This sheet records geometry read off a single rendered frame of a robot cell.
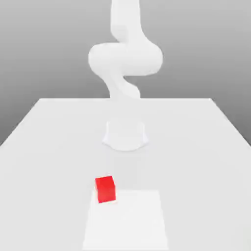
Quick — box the small red cube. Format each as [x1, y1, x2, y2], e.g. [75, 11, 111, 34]
[95, 175, 117, 204]

